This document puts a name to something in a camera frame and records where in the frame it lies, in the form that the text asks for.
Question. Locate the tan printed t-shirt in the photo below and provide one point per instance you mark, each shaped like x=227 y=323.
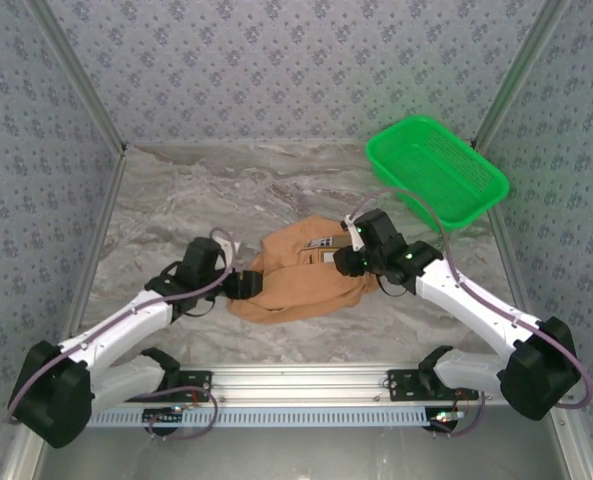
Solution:
x=296 y=295

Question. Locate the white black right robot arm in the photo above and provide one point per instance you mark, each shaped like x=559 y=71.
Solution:
x=471 y=305

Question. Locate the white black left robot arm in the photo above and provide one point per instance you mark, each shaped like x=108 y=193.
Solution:
x=121 y=325

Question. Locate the green plastic mesh basket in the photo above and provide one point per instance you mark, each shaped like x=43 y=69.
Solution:
x=441 y=175

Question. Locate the black controller board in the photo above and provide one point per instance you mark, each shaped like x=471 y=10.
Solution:
x=158 y=420
x=443 y=425

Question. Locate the grey sheet metal panel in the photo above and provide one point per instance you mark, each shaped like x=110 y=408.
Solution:
x=296 y=455

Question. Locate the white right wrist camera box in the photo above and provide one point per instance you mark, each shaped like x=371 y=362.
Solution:
x=355 y=240

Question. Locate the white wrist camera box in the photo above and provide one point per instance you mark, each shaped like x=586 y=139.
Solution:
x=355 y=240
x=228 y=246

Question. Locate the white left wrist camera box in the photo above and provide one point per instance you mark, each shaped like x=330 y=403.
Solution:
x=228 y=246

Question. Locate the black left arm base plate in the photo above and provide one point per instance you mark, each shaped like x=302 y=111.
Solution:
x=196 y=382

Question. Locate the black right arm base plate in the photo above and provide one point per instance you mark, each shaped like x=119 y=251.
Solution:
x=401 y=385

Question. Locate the aluminium mounting rail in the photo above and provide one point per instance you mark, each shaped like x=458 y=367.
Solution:
x=296 y=382

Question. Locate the aluminium frame post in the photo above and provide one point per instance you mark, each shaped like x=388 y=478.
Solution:
x=76 y=75
x=521 y=75

